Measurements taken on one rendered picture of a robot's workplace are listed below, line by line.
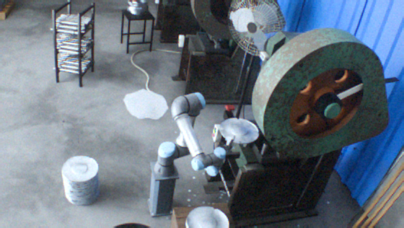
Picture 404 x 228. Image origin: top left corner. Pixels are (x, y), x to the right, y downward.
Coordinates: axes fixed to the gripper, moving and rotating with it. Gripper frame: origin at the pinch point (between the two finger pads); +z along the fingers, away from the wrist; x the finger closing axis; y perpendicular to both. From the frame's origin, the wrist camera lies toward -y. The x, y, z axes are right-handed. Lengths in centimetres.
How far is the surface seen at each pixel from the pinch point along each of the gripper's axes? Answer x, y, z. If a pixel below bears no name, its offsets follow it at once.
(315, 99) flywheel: -58, -41, -6
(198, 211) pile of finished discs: 36, 3, -42
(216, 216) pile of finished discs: 36, -10, -40
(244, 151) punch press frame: 12.5, -8.5, 8.8
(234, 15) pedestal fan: -49, 47, 103
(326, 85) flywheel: -66, -45, 1
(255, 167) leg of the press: 12.2, -21.1, -3.5
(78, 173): 44, 99, -54
